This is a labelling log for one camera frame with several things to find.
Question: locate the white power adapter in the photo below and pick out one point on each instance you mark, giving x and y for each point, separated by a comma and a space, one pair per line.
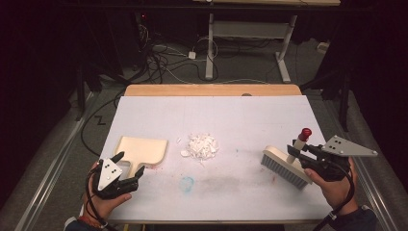
191, 55

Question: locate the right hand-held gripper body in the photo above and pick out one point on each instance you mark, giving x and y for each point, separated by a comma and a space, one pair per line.
346, 148

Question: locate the white power strip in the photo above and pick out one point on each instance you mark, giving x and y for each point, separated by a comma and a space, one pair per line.
323, 47

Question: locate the person's right hand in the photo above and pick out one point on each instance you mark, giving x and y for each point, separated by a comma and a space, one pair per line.
340, 194

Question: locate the wooden table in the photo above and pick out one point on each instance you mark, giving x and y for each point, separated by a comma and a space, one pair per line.
208, 89

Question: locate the white desk frame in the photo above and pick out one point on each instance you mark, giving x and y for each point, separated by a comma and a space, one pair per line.
210, 48

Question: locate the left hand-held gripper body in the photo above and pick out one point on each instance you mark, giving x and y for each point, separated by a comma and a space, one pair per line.
109, 174

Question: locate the beige dustpan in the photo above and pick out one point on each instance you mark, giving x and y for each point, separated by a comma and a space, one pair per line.
142, 149

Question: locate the white table mat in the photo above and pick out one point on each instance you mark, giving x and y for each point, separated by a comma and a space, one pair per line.
224, 118

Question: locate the black stand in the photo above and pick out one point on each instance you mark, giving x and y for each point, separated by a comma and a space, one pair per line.
344, 106

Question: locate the beige brush with red cap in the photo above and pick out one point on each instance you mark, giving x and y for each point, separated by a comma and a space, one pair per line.
282, 165

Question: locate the metal floor rail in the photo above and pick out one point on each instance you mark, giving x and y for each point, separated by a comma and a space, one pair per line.
54, 166
375, 192

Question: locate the pile of white paper scraps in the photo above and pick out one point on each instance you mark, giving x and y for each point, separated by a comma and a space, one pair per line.
202, 147

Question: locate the person's left hand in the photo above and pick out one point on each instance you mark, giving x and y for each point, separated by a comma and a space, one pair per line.
102, 207

